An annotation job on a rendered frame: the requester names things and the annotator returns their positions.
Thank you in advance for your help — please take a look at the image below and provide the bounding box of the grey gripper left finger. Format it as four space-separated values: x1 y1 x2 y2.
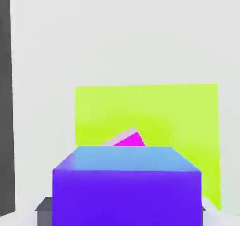
0 197 53 226

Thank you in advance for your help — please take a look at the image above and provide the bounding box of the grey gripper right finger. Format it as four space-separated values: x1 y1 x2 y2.
201 196 240 226

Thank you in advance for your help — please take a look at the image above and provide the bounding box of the small purple cube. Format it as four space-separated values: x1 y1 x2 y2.
52 146 203 226

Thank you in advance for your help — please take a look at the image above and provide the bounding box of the small magenta cube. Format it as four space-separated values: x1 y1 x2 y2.
101 126 146 147

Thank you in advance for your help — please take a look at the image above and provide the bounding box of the large lime green box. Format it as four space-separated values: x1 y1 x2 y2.
74 83 222 211

